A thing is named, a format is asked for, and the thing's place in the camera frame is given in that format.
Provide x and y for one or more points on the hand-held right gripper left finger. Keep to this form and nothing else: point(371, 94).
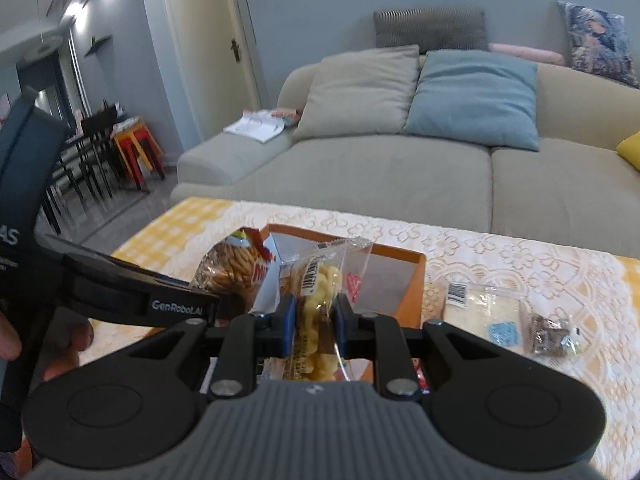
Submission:
point(286, 328)

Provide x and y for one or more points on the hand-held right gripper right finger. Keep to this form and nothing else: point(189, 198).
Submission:
point(345, 326)

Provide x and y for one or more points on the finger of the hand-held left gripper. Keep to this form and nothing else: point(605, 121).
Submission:
point(115, 266)
point(170, 306)

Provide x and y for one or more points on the clear packet of pale puffs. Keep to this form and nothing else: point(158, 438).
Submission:
point(318, 285)

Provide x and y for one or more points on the orange cardboard box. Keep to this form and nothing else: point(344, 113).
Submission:
point(391, 285)

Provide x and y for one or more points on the clear packet of stick crackers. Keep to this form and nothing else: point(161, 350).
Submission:
point(230, 268)

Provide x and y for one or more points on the person's left hand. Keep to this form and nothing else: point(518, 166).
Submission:
point(72, 345)

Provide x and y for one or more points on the black dining chair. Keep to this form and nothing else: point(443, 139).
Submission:
point(100, 152)
point(60, 190)

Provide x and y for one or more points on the red snack packet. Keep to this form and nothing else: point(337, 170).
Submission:
point(423, 380)

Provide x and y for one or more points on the red and yellow stool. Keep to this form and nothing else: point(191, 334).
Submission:
point(137, 152)

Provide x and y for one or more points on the pendant lamp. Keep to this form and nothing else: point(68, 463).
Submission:
point(45, 45)

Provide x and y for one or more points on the clear packet of white cake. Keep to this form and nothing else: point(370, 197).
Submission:
point(480, 318)

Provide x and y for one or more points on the beige sofa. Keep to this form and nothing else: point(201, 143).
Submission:
point(400, 181)

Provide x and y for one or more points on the white lace cloth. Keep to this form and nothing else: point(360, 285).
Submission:
point(500, 256)

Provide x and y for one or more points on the white booklet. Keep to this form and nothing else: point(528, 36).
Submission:
point(256, 129)

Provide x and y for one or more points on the small dark candy packet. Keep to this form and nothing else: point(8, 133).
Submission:
point(548, 338)

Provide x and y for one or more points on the cream door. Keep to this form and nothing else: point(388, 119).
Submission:
point(200, 50)

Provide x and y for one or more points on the small red packet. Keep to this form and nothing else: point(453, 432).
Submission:
point(290, 115)

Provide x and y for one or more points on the beige cushion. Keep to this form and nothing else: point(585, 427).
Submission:
point(360, 91)

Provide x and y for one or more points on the blue cushion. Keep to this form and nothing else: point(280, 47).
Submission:
point(475, 96)

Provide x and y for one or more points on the grey cushion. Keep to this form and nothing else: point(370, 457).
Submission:
point(430, 28)

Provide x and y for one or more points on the pink bolster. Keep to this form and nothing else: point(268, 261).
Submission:
point(525, 53)

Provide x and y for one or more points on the yellow cushion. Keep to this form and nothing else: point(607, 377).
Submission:
point(631, 150)

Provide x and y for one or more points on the printed figure pillow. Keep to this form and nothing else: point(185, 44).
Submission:
point(600, 43)

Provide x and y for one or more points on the dark wall shelf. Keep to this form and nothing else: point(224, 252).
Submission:
point(97, 46)

